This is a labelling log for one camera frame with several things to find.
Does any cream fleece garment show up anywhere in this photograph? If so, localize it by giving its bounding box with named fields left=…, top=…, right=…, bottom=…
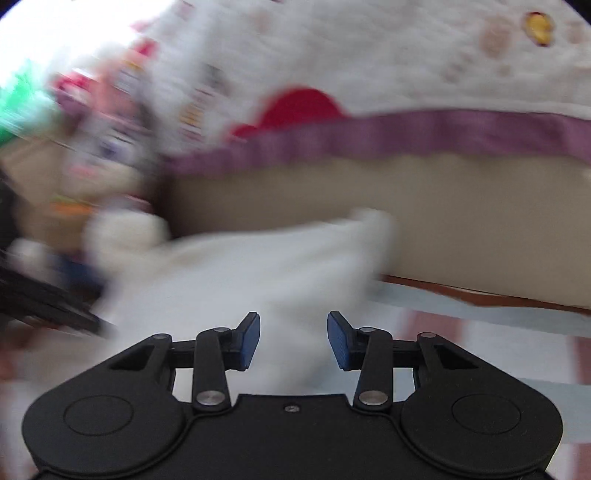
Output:
left=94, top=209, right=399, bottom=395

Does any grey bunny plush toy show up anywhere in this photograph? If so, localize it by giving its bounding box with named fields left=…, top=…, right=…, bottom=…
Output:
left=50, top=110, right=172, bottom=287

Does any green plush toy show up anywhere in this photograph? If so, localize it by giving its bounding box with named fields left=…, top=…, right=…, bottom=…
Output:
left=1, top=61, right=58, bottom=146

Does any checked grey pink rug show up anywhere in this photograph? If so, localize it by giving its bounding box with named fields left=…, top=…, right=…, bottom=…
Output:
left=368, top=274, right=591, bottom=448

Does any pink plush toy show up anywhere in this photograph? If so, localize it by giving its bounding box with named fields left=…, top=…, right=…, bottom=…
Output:
left=49, top=38, right=157, bottom=132

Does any bear print bed quilt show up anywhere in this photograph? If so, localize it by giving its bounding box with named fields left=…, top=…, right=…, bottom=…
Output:
left=141, top=1, right=590, bottom=175

